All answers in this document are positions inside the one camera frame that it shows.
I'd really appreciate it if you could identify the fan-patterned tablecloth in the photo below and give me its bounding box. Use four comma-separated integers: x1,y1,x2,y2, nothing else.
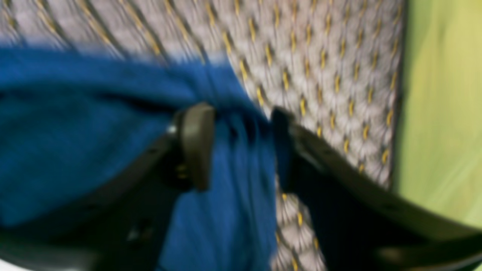
0,0,405,271

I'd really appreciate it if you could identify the blue long-sleeve T-shirt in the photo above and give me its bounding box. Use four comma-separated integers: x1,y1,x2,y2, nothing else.
0,48,276,271

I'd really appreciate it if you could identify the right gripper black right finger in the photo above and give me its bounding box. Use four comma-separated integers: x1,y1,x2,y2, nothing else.
271,108,482,271

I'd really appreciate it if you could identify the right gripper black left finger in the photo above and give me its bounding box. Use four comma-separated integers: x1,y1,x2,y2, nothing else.
1,103,215,271

